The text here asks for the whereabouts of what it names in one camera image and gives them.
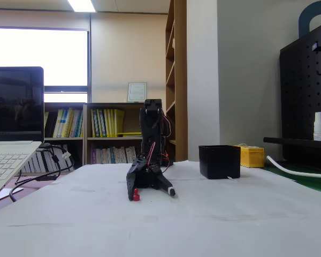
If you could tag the white paper table cover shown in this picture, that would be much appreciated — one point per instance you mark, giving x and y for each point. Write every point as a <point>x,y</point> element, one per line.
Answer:
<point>160,227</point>

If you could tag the low wooden bookshelf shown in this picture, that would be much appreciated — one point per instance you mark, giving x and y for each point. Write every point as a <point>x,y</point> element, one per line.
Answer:
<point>64,142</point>
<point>131,120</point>

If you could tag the flat yellow book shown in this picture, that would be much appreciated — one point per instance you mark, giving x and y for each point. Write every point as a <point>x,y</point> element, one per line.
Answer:
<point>129,134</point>

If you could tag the small red pawn piece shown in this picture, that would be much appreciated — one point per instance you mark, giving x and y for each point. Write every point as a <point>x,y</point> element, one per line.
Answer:
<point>136,197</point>

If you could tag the dark teal arch panel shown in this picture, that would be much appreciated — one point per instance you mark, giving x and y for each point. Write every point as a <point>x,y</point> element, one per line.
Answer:
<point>303,21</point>

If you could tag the framed certificate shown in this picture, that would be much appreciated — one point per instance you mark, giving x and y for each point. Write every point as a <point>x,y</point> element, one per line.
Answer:
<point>137,92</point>

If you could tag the black square container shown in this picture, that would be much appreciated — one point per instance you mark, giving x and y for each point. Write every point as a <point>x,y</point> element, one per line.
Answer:
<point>219,162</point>

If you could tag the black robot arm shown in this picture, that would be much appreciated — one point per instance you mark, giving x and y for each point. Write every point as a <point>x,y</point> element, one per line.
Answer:
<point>151,125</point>

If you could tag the purple white book row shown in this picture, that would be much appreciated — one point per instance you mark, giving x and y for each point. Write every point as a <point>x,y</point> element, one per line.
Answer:
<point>115,155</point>

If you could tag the mixed colour book row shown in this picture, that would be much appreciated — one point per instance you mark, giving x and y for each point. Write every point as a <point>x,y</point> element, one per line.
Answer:
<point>64,123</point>

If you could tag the yellow cardboard box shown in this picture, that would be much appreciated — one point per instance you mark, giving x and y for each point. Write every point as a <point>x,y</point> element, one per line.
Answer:
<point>252,158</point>

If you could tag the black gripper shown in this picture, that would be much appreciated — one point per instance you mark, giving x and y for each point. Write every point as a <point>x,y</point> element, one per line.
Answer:
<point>144,180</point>

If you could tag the white plastic bottle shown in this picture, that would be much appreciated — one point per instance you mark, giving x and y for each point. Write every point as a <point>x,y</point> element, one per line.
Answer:
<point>319,128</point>

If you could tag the window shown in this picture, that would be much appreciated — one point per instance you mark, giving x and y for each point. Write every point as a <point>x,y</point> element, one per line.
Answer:
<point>40,56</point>

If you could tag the tall wooden bookshelf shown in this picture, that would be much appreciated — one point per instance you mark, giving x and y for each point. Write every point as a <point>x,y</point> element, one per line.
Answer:
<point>180,80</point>

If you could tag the white binder row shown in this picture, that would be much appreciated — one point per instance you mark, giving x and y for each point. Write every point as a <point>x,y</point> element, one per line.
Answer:
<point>40,163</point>

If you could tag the black pegboard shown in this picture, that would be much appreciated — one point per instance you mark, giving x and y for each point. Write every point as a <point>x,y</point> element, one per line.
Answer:
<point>302,93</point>

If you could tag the white laptop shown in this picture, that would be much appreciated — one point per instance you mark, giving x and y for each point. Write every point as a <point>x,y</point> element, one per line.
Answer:
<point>16,107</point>

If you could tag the white card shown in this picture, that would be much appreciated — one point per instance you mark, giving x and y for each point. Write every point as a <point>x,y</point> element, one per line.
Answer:
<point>8,193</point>

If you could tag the black pegboard shelf rail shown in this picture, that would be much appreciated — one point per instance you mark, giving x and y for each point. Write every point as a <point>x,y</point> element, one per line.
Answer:
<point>297,141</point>

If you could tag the ceiling light panel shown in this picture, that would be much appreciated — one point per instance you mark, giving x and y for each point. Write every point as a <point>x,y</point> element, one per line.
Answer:
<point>81,5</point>

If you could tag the green desk mat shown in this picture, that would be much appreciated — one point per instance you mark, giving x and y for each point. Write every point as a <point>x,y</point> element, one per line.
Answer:
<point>311,182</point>

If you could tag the yellow green book row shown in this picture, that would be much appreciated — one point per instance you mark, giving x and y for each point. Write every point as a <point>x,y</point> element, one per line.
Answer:
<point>107,123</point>

